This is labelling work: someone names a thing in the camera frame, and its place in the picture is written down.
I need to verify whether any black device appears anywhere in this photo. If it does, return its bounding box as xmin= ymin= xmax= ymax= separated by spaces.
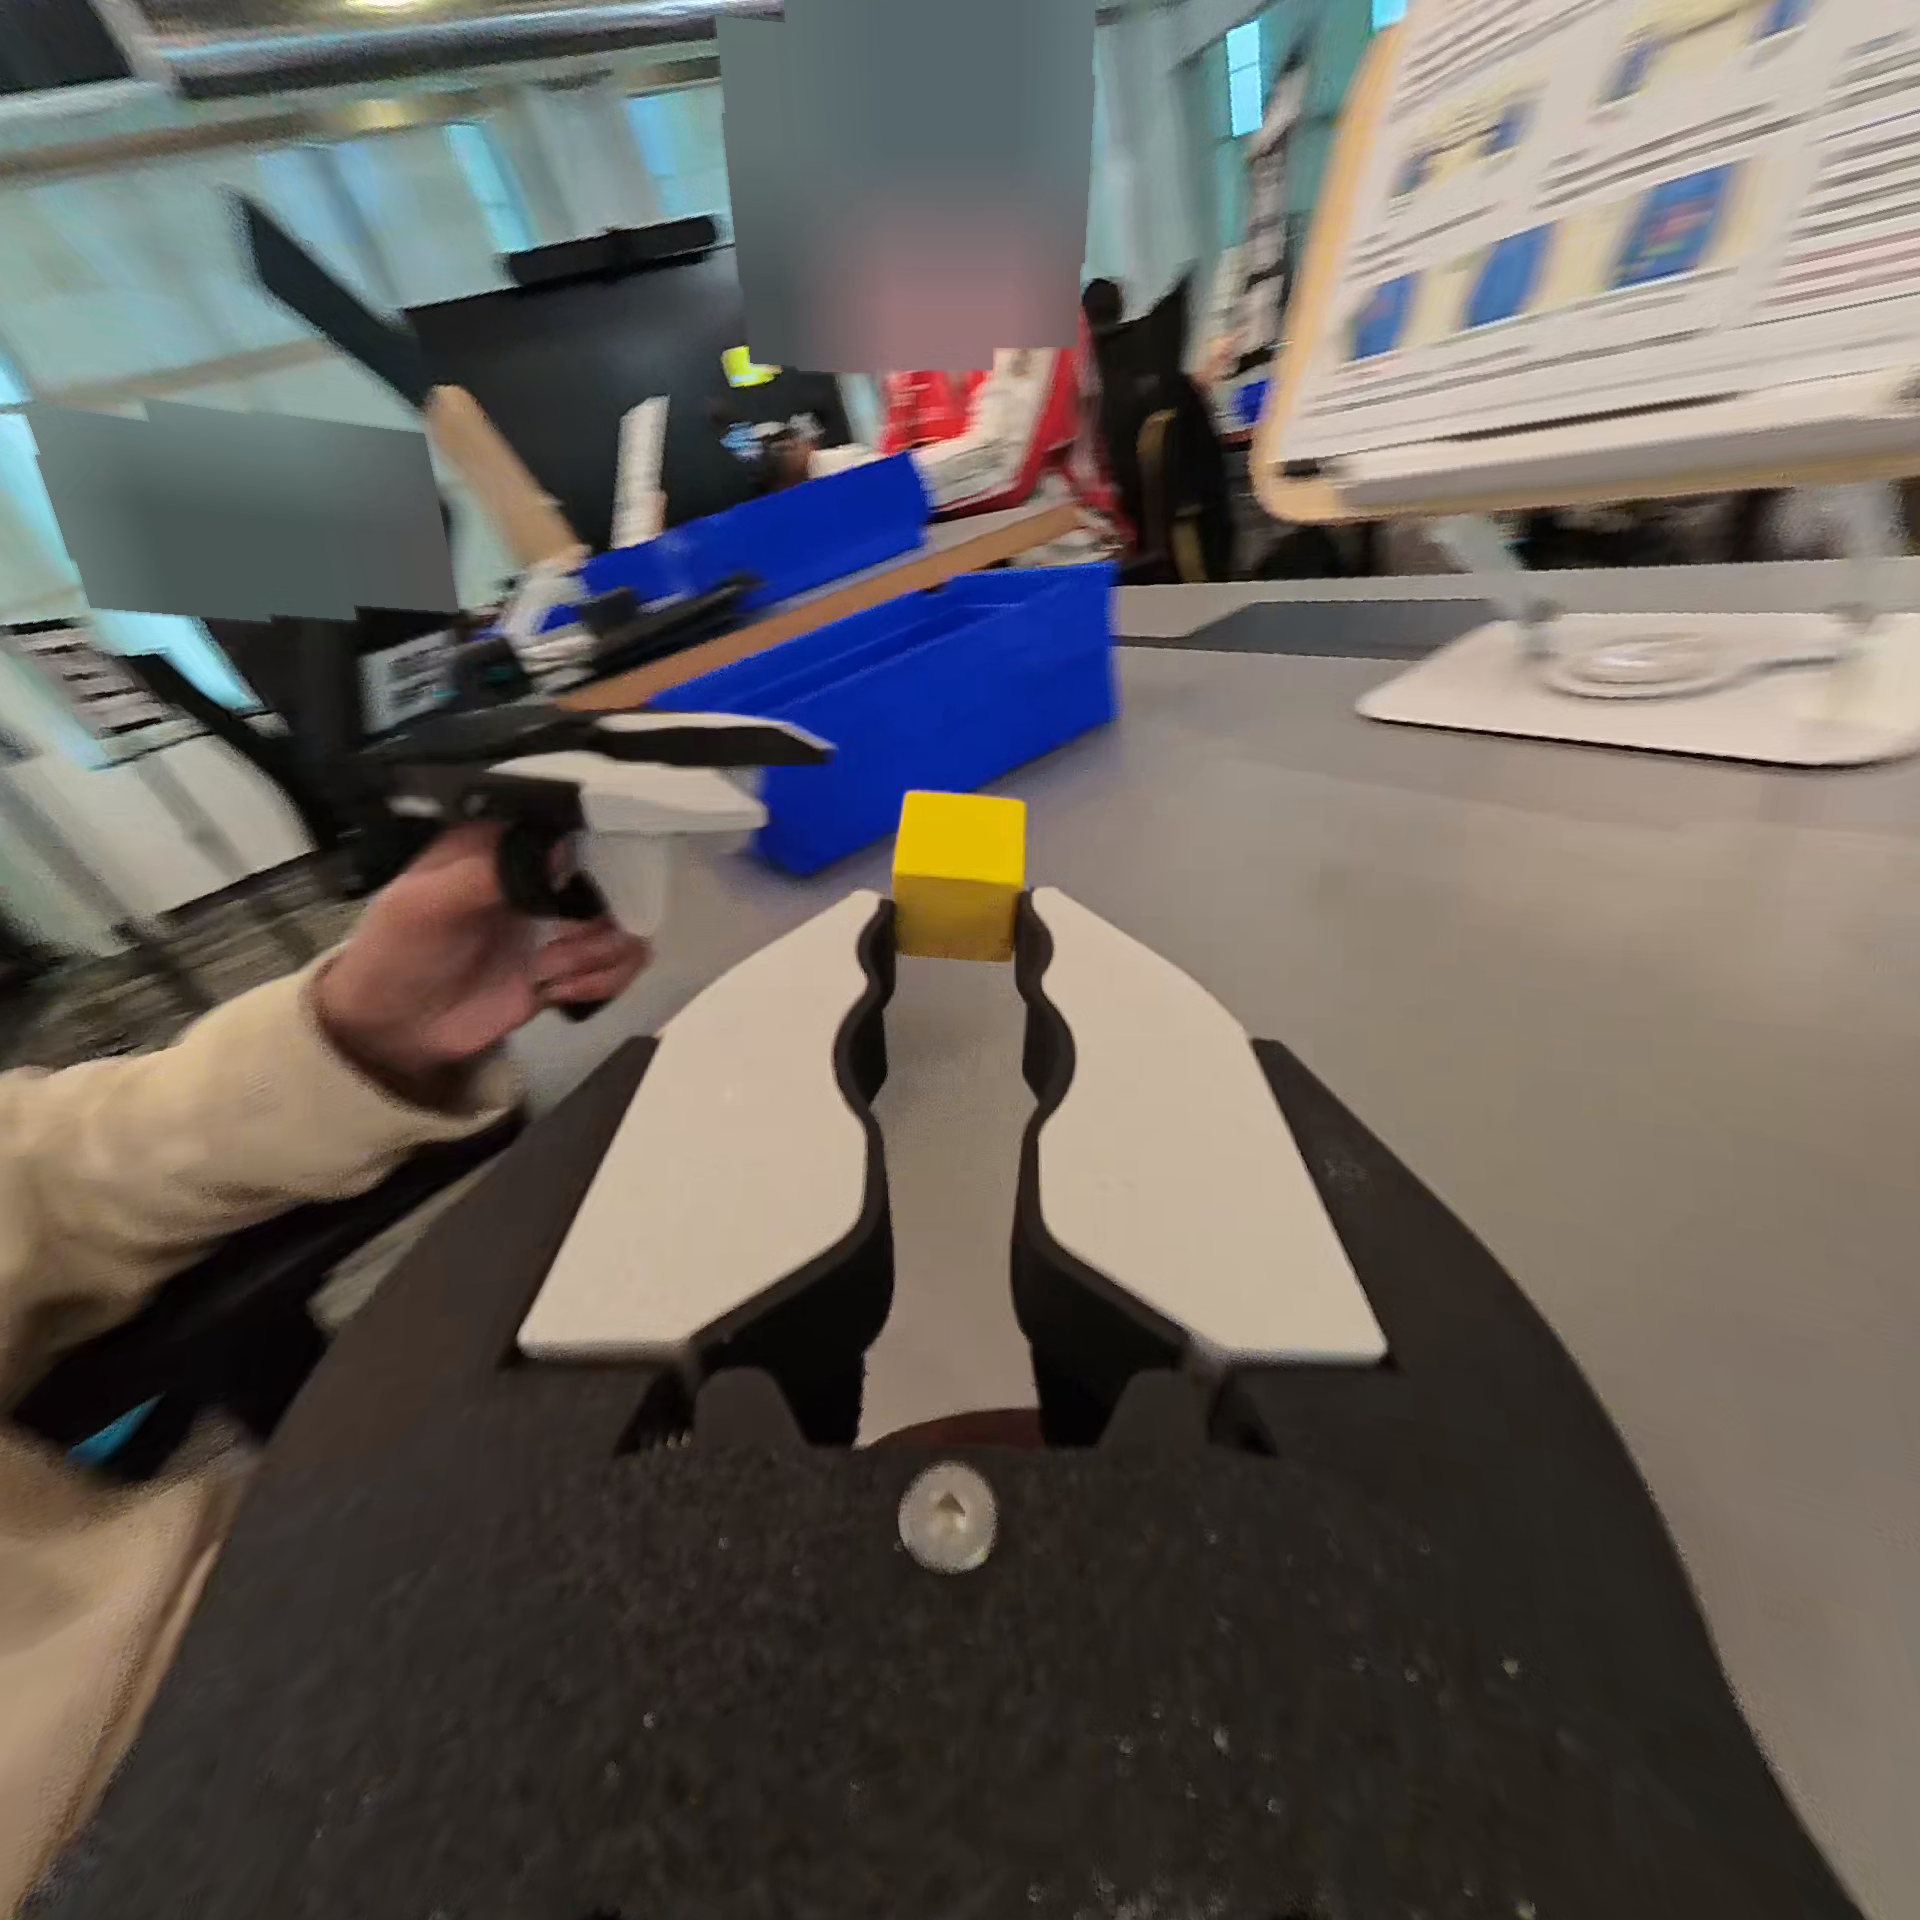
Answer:
xmin=464 ymin=577 xmax=758 ymax=706

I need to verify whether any person's left forearm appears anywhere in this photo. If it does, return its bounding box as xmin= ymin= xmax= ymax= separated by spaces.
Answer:
xmin=0 ymin=945 xmax=518 ymax=1442

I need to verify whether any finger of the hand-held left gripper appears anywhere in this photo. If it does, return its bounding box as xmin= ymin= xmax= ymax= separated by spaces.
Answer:
xmin=591 ymin=709 xmax=836 ymax=770
xmin=486 ymin=749 xmax=770 ymax=939

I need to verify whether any silver ceiling duct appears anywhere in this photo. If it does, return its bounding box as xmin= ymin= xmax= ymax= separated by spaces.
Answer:
xmin=135 ymin=0 xmax=788 ymax=98

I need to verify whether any yellow wooden cube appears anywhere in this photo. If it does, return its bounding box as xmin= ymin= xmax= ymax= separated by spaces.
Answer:
xmin=888 ymin=790 xmax=1031 ymax=962

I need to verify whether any printed instruction sheet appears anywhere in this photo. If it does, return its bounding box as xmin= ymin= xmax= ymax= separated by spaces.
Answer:
xmin=1289 ymin=0 xmax=1920 ymax=467

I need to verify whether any black jacket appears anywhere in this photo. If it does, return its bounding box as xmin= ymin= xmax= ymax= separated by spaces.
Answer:
xmin=1079 ymin=277 xmax=1239 ymax=586

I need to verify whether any blue plastic bin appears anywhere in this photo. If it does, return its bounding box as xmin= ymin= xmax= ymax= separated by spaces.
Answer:
xmin=645 ymin=561 xmax=1121 ymax=881
xmin=538 ymin=450 xmax=932 ymax=634

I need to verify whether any person's left hand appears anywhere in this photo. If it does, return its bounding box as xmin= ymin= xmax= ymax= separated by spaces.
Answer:
xmin=314 ymin=823 xmax=654 ymax=1105

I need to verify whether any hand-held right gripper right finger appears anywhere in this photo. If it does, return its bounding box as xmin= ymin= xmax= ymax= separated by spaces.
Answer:
xmin=1012 ymin=884 xmax=1390 ymax=1450

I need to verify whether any black wall screen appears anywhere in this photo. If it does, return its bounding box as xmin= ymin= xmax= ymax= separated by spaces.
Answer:
xmin=404 ymin=247 xmax=857 ymax=571

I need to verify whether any black video bar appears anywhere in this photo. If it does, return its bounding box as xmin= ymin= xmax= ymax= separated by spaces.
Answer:
xmin=502 ymin=214 xmax=721 ymax=289

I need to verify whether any light wooden board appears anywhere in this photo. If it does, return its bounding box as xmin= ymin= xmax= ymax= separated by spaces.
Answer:
xmin=1248 ymin=0 xmax=1920 ymax=527

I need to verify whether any white folding stand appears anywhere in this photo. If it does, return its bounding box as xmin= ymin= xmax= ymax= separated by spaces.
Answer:
xmin=1358 ymin=479 xmax=1920 ymax=770

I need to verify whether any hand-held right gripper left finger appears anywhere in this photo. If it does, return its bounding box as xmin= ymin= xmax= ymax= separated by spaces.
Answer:
xmin=514 ymin=886 xmax=898 ymax=1450

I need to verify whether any white standing card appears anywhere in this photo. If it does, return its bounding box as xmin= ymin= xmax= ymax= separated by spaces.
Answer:
xmin=608 ymin=394 xmax=671 ymax=548

